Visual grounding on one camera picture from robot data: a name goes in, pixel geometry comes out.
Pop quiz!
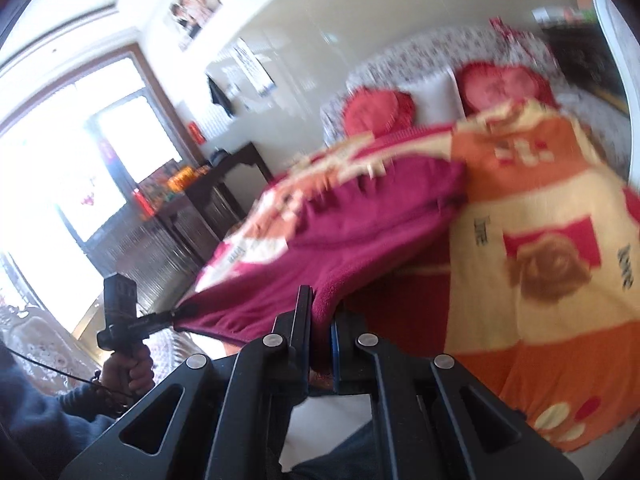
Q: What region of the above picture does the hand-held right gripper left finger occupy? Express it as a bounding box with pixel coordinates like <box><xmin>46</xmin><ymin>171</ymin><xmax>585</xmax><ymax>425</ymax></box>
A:
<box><xmin>60</xmin><ymin>285</ymin><xmax>315</xmax><ymax>480</ymax></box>

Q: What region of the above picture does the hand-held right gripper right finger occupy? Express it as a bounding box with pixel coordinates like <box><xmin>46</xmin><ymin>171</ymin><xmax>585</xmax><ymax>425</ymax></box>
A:
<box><xmin>329</xmin><ymin>317</ymin><xmax>586</xmax><ymax>480</ymax></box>

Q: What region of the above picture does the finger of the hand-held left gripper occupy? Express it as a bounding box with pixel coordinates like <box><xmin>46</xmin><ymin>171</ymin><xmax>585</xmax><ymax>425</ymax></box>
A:
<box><xmin>149</xmin><ymin>309</ymin><xmax>190</xmax><ymax>334</ymax></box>

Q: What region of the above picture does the maroon knit sweater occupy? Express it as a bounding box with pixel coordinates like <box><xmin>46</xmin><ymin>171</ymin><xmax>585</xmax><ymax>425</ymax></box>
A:
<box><xmin>175</xmin><ymin>152</ymin><xmax>468</xmax><ymax>376</ymax></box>

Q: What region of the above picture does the person's left forearm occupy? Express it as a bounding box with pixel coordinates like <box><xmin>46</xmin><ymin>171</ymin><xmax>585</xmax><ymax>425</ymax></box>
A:
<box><xmin>0</xmin><ymin>345</ymin><xmax>123</xmax><ymax>480</ymax></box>

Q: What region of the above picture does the person's left hand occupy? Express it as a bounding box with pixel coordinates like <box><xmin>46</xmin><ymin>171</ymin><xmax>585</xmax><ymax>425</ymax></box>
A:
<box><xmin>100</xmin><ymin>344</ymin><xmax>157</xmax><ymax>406</ymax></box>

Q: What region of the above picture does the person's leg in jeans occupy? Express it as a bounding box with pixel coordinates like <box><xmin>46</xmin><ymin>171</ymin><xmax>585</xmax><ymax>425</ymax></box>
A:
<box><xmin>285</xmin><ymin>417</ymin><xmax>381</xmax><ymax>480</ymax></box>

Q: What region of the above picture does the dark wooden cabinet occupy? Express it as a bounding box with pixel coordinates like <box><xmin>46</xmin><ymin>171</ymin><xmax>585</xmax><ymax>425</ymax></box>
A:
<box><xmin>132</xmin><ymin>141</ymin><xmax>275</xmax><ymax>311</ymax></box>

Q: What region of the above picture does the orange plastic basket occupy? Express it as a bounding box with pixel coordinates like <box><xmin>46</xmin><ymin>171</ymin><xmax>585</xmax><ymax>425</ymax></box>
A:
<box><xmin>167</xmin><ymin>166</ymin><xmax>197</xmax><ymax>192</ymax></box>

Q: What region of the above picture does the printed orange yellow blanket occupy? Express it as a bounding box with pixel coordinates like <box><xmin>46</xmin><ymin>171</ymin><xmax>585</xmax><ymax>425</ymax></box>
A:
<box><xmin>192</xmin><ymin>97</ymin><xmax>640</xmax><ymax>453</ymax></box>

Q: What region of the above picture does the window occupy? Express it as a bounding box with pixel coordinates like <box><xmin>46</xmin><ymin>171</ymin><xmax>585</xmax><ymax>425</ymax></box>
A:
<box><xmin>0</xmin><ymin>42</ymin><xmax>186</xmax><ymax>321</ymax></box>

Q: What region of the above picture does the dark hanging cloth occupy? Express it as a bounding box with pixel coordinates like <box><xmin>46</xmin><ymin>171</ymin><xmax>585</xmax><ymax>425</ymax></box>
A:
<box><xmin>206</xmin><ymin>74</ymin><xmax>234</xmax><ymax>120</ymax></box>

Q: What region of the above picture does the red heart pillow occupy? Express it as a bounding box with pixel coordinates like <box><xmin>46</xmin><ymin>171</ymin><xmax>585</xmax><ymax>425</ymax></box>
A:
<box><xmin>341</xmin><ymin>87</ymin><xmax>418</xmax><ymax>137</ymax></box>
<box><xmin>457</xmin><ymin>61</ymin><xmax>556</xmax><ymax>113</ymax></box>

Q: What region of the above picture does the white pillow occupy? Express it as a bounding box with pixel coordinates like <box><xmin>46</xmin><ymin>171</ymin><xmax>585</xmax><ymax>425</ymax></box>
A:
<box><xmin>412</xmin><ymin>67</ymin><xmax>468</xmax><ymax>126</ymax></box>

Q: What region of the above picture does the floral bed sheet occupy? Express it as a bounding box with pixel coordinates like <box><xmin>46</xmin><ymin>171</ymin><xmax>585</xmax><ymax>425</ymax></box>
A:
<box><xmin>550</xmin><ymin>87</ymin><xmax>632</xmax><ymax>176</ymax></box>

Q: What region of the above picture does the red patterned cloth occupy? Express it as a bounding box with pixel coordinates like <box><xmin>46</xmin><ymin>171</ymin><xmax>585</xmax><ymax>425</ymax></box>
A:
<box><xmin>489</xmin><ymin>16</ymin><xmax>531</xmax><ymax>43</ymax></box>

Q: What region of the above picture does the dark carved wooden table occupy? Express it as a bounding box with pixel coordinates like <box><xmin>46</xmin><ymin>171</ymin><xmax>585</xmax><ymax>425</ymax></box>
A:
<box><xmin>540</xmin><ymin>17</ymin><xmax>631</xmax><ymax>113</ymax></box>

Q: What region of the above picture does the white ornate chair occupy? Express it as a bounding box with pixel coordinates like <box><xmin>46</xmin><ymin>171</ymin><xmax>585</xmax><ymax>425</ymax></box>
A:
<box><xmin>590</xmin><ymin>0</ymin><xmax>640</xmax><ymax>176</ymax></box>

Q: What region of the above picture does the black cable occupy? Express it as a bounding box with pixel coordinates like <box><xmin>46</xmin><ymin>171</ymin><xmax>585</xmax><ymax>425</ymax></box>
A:
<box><xmin>0</xmin><ymin>340</ymin><xmax>131</xmax><ymax>401</ymax></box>

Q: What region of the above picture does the wall photo poster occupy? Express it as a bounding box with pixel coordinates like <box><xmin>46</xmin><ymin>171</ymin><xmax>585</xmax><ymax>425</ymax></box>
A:
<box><xmin>164</xmin><ymin>0</ymin><xmax>223</xmax><ymax>52</ymax></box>

